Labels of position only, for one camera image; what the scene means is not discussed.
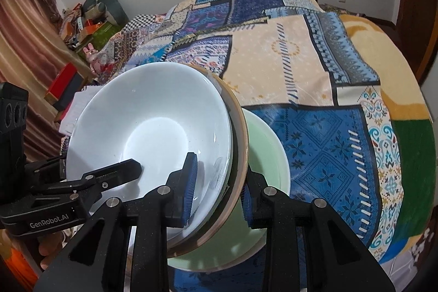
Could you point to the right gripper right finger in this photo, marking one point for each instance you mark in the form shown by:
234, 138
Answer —
335, 258

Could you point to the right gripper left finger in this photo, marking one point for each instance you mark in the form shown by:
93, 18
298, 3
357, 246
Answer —
124, 244

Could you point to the mint green bowl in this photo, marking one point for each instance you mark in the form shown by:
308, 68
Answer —
235, 242

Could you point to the pink bowl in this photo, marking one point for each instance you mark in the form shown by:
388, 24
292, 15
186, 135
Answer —
237, 174

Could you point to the white bowl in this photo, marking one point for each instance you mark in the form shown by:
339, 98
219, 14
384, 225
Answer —
156, 114

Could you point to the left hand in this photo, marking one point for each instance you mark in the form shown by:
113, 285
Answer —
49, 246

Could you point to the white folded cloth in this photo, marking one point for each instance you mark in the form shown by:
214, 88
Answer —
75, 109

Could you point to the red box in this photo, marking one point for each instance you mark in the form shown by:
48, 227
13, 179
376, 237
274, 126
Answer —
60, 83

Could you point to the pink bunny toy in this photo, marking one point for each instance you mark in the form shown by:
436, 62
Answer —
93, 58

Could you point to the striped brown curtain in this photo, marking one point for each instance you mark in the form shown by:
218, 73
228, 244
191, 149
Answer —
32, 55

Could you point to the beige green fleece blanket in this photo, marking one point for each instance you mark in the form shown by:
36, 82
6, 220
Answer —
361, 136

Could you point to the green storage box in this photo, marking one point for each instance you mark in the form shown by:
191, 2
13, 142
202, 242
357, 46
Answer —
98, 35

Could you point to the grey plush cushion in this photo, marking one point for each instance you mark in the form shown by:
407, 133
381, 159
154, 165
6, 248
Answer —
105, 10

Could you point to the patchwork patterned bed cover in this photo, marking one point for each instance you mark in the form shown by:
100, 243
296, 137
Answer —
241, 41

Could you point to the wooden door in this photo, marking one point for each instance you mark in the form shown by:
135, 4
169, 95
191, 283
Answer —
417, 29

